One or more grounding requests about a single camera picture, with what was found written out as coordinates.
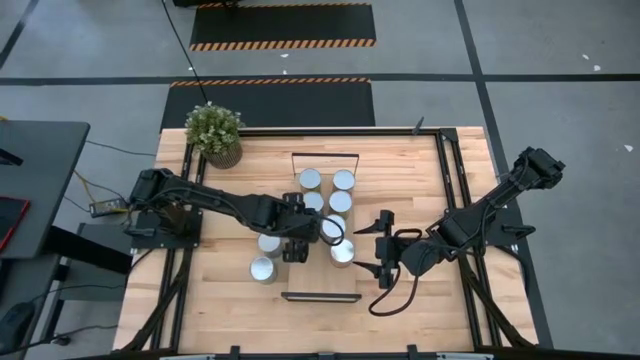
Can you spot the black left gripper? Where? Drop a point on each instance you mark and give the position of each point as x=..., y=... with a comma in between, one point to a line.
x=297, y=225

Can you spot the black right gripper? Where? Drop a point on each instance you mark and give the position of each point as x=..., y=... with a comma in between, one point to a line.
x=392, y=250

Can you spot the can with Tomatoes label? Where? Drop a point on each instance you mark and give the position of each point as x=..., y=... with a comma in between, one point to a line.
x=270, y=245

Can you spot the can with Peaches label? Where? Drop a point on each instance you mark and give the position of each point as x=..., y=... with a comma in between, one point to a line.
x=315, y=200

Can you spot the can with Cherries label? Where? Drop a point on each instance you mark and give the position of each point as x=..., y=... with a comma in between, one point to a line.
x=332, y=227

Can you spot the can with grey side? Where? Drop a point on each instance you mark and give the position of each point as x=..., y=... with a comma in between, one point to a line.
x=342, y=252

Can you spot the can with orange side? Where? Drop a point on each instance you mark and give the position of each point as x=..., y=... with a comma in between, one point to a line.
x=310, y=179

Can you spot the can with green side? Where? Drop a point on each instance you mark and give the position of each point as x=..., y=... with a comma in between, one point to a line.
x=340, y=202

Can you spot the can with Pears label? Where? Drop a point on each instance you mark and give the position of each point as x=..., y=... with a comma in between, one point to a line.
x=263, y=270

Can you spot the can with red-orange side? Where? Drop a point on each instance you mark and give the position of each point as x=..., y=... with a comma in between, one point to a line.
x=344, y=180

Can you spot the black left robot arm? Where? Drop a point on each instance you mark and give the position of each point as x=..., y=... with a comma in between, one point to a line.
x=200, y=197

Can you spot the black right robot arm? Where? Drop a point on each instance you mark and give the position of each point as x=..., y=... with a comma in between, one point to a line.
x=480, y=220

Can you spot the black hazard-striped floor mat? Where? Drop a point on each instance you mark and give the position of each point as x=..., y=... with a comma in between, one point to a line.
x=282, y=25
x=300, y=105

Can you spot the potted plant in striped pot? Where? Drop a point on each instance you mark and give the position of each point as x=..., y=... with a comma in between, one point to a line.
x=215, y=130

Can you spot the small black clamp lever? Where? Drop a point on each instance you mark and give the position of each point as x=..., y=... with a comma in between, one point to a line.
x=418, y=126

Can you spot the small black control box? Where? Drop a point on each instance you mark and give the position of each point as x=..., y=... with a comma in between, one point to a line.
x=107, y=206

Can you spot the black machine base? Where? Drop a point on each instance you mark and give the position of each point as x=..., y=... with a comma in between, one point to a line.
x=200, y=2

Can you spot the tall dark grey desk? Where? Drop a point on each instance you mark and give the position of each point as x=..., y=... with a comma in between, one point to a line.
x=45, y=190

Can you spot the red-rimmed black tablet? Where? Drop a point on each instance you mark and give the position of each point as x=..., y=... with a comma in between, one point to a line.
x=10, y=220

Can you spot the low dark grey desk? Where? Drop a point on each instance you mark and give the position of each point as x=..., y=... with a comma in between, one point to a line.
x=15, y=280

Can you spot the small black desk item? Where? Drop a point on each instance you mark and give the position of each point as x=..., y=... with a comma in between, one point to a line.
x=7, y=157

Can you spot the black computer mouse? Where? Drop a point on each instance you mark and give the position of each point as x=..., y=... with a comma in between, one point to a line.
x=15, y=322

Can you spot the black desk leg frame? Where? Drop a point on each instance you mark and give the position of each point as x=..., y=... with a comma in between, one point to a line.
x=90, y=250

